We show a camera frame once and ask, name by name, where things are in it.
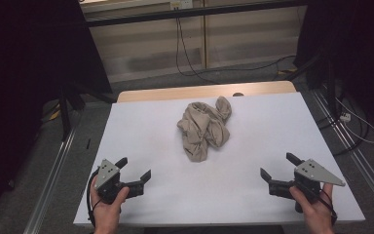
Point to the white wall socket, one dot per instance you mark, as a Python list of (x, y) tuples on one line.
[(181, 4)]

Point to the beige pants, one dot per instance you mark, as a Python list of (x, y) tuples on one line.
[(203, 130)]

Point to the light wooden table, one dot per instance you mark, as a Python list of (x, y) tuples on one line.
[(175, 93)]

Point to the person's left hand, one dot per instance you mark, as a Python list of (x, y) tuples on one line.
[(106, 216)]

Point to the black metal stand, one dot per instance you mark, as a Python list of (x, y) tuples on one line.
[(329, 84), (65, 120)]

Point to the black metal crossbar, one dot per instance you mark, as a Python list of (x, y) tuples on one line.
[(188, 13)]

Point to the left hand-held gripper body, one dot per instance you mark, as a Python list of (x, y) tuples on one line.
[(107, 174)]

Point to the black curtain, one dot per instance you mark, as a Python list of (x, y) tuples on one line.
[(360, 48), (19, 81)]

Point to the aluminium floor rail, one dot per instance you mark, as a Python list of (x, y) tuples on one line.
[(50, 185), (354, 156)]

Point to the white table cover sheet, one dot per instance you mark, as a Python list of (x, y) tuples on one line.
[(149, 136)]

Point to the white power strip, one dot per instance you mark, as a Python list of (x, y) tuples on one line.
[(345, 117)]

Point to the small black stick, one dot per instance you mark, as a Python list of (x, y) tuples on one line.
[(88, 144)]

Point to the person's right hand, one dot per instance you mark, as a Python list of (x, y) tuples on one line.
[(316, 216)]

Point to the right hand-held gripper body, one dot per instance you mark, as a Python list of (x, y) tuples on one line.
[(311, 170)]

